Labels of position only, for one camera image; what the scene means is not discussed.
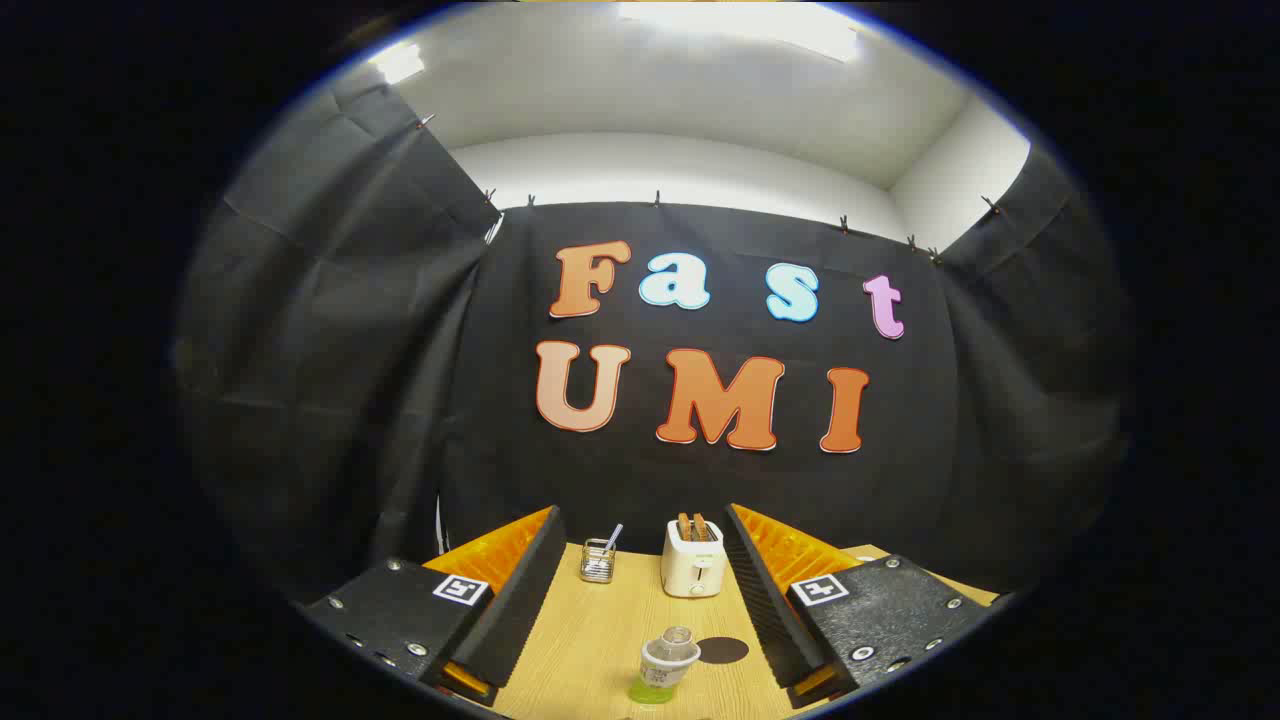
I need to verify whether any black backdrop cloth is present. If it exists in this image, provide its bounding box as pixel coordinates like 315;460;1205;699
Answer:
170;75;1136;601

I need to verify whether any large ceiling light panel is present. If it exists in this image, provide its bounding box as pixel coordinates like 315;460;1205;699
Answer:
615;0;861;61

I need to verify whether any wooden table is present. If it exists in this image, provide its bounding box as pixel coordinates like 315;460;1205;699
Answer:
490;543;1001;720

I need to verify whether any white green juice bottle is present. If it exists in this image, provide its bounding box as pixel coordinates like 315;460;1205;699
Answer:
628;626;701;705

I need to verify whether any small ceiling light panel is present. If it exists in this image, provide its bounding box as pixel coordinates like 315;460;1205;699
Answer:
370;40;426;86

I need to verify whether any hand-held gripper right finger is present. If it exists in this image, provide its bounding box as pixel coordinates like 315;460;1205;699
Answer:
722;503;1001;709

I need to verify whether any white toaster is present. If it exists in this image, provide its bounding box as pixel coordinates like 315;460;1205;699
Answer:
660;513;726;599

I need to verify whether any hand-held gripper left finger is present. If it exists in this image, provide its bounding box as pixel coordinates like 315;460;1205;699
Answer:
300;505;567;707

